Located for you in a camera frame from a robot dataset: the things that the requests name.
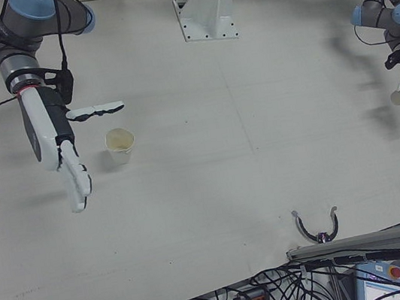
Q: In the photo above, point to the white paper cup rim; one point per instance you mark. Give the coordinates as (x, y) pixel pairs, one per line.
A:
(121, 155)

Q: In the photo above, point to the black power strip bar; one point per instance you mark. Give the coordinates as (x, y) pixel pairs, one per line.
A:
(373, 256)

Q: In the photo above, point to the metal reacher grabber tool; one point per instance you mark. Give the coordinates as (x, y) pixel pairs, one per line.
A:
(322, 237)

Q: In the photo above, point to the black box with orange ports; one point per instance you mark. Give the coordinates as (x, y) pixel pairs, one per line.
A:
(252, 298)

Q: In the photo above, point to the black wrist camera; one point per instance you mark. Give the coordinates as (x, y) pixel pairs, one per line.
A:
(65, 83)
(391, 62)

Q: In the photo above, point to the aluminium profile rail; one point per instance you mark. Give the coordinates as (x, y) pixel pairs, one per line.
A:
(352, 244)

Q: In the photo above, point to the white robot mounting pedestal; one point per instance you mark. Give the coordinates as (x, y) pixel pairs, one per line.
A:
(205, 16)

